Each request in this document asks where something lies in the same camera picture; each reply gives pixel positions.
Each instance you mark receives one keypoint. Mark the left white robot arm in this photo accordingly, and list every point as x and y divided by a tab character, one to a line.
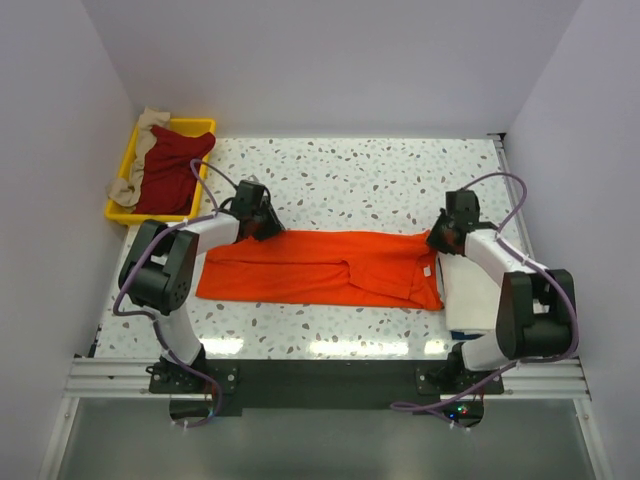
157	274

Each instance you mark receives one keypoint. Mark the folded navy blue t-shirt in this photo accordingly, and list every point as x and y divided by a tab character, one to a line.
465	336

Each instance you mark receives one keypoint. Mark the aluminium frame rail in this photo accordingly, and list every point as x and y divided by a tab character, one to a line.
110	426

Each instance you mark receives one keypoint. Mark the beige t-shirt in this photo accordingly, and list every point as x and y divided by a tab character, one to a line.
126	192

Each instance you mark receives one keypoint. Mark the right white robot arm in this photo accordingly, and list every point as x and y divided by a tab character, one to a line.
536	319

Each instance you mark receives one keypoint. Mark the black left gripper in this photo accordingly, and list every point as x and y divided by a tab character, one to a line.
274	226

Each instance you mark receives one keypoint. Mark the dark red t-shirt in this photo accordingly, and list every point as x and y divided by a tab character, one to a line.
168	183

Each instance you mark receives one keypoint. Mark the orange t-shirt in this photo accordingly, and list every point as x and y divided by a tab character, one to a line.
352	268

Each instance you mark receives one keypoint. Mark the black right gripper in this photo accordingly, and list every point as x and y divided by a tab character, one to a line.
433	239

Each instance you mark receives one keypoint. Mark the yellow plastic bin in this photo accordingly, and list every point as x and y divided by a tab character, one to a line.
193	127

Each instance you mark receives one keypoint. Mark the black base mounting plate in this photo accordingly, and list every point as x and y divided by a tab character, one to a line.
225	388

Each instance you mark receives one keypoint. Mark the folded white t-shirt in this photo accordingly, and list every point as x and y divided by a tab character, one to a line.
470	295

